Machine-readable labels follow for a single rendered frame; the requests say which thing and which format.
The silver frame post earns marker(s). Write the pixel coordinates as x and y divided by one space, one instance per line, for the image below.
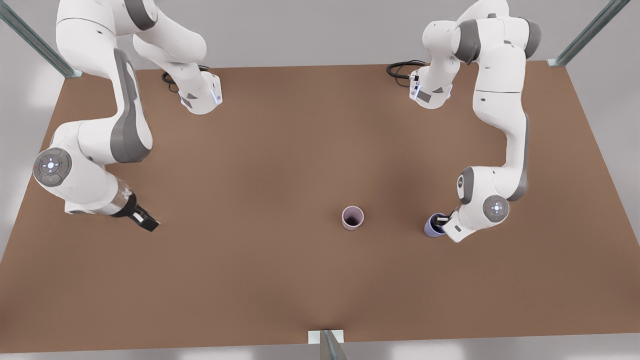
330 345
37 40
585 35

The pink cup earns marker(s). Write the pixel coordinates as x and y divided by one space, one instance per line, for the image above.
352 218

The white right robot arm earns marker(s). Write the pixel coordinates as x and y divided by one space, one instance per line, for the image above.
90 125

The purple cup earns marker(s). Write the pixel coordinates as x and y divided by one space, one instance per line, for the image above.
433 227

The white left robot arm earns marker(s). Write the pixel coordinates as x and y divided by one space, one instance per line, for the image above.
500 70

